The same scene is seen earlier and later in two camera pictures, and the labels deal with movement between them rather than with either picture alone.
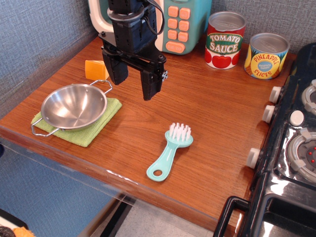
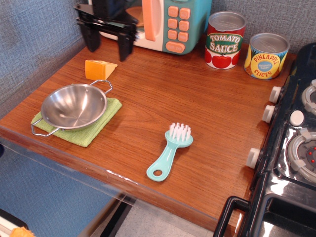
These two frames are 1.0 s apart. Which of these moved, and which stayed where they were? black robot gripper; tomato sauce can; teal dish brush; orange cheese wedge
Moved: black robot gripper
Stayed: orange cheese wedge; tomato sauce can; teal dish brush
